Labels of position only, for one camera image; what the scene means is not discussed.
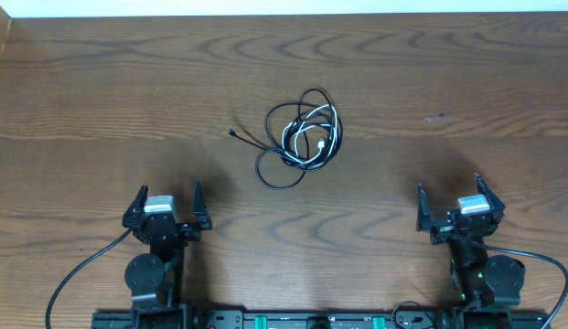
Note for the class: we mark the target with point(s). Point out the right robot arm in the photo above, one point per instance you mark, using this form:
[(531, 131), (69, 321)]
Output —
[(489, 285)]

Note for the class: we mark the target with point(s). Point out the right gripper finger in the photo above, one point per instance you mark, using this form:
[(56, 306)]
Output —
[(495, 204), (424, 218)]

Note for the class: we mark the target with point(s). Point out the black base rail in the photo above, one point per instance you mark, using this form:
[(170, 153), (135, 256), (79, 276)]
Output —
[(240, 320)]

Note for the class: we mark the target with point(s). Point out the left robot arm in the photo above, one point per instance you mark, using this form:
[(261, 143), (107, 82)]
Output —
[(155, 277)]

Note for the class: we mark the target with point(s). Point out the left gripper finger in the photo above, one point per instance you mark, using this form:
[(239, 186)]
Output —
[(200, 210), (134, 216)]

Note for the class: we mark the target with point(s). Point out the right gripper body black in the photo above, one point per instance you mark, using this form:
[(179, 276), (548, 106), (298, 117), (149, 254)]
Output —
[(442, 233)]

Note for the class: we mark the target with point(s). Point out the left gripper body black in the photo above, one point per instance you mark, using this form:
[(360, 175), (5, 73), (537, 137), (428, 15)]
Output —
[(190, 235)]

